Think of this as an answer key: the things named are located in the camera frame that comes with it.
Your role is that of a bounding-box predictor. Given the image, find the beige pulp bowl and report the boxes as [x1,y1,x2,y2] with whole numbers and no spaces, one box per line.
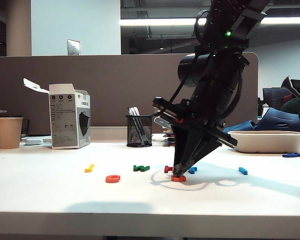
[227,130,300,154]

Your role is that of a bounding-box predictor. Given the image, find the orange letter a magnet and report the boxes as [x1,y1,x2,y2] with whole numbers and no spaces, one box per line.
[171,174,187,183]

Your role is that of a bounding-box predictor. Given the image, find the dark office monitor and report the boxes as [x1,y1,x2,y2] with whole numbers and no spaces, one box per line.
[262,87,292,111]

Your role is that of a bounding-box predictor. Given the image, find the green letter w magnet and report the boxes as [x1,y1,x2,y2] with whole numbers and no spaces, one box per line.
[133,164,150,173]

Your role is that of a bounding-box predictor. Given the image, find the metal wall switch plate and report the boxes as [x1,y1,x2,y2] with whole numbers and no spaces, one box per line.
[66,39,81,56]

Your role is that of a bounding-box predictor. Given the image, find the white grey mask box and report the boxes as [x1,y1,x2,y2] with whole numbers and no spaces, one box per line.
[23,78,92,150]

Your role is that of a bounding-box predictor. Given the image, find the brown paper cup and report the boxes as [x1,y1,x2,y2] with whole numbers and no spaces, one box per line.
[0,117,24,150]

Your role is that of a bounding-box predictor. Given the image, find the small white earbuds case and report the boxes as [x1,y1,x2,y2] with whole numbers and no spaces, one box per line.
[24,138,44,146]

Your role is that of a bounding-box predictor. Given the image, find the brown desk partition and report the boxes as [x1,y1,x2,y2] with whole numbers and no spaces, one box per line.
[0,51,259,137]

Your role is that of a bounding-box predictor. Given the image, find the dark blue foam slipper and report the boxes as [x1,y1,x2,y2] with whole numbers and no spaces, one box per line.
[224,120,258,133]
[254,107,300,133]

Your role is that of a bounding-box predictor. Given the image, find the long ceiling light strip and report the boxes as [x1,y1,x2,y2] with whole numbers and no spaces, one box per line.
[119,16,300,27]

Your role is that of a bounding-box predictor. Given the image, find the black mesh pen holder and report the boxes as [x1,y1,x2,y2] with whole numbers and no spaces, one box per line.
[125,115,154,148]

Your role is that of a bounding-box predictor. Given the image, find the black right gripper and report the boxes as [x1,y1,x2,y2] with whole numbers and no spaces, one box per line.
[152,97,238,177]

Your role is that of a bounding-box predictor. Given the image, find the orange letter c magnet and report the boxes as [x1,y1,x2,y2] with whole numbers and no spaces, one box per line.
[105,174,121,184]

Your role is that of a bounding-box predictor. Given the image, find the seated person dark clothes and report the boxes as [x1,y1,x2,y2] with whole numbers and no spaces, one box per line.
[280,63,300,121]

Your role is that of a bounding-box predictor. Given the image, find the black white marker pen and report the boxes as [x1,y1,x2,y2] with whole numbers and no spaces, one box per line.
[132,107,151,146]
[127,107,146,146]

